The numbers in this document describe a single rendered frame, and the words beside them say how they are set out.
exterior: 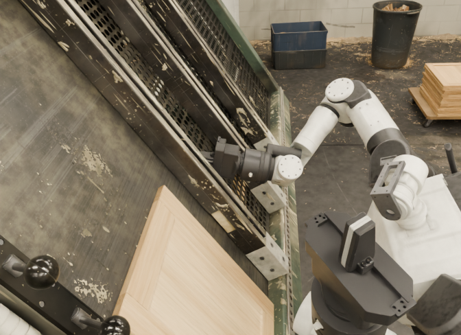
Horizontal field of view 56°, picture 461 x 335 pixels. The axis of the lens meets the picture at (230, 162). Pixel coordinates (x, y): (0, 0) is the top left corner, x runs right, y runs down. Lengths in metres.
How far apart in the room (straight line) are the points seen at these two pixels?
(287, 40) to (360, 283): 4.70
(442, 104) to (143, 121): 3.24
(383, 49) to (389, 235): 4.43
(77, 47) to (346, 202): 2.38
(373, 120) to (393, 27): 4.01
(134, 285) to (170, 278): 0.12
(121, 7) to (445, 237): 0.98
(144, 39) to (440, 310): 0.99
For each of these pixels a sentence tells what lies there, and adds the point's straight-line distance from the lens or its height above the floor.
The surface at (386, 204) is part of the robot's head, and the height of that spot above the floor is 1.42.
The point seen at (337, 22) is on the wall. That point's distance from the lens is 6.18.
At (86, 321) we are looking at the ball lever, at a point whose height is 1.41.
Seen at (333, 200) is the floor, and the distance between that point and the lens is 3.10.
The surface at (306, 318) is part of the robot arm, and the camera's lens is 0.60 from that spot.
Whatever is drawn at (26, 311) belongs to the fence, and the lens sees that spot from 0.66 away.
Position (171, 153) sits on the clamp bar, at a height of 1.33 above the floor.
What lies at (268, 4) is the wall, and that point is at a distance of 6.04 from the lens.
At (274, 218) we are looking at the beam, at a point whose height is 0.89.
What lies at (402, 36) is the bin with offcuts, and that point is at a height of 0.37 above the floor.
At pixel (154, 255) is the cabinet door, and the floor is 1.27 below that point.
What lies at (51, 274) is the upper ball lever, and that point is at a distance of 0.53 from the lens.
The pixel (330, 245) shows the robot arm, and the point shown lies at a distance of 0.45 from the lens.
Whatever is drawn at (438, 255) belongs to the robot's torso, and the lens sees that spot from 0.83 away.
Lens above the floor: 1.90
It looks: 33 degrees down
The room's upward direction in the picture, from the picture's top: 3 degrees counter-clockwise
